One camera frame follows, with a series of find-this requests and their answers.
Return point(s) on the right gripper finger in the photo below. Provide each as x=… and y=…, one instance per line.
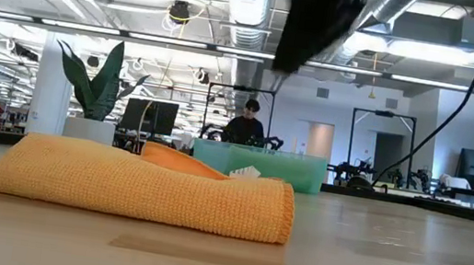
x=313, y=18

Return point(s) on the green microfibre towel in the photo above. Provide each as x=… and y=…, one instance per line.
x=287, y=172

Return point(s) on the orange microfibre towel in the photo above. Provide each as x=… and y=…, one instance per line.
x=118, y=185

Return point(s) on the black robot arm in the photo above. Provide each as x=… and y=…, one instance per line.
x=352, y=169
x=412, y=178

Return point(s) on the yellow hanging pendant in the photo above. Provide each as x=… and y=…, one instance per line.
x=371, y=93

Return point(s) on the green snake plant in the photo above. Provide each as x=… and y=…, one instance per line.
x=99, y=90

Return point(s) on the person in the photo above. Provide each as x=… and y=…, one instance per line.
x=244, y=129

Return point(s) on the white building column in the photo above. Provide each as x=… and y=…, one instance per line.
x=49, y=92

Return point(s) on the black monitor on stand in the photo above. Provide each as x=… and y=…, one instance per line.
x=148, y=115

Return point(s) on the teal translucent plastic bin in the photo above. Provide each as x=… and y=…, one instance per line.
x=210, y=154

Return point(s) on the white fabric bundle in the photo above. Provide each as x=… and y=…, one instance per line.
x=455, y=182

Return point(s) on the silver ventilation duct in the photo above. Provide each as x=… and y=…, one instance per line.
x=389, y=5
x=249, y=13

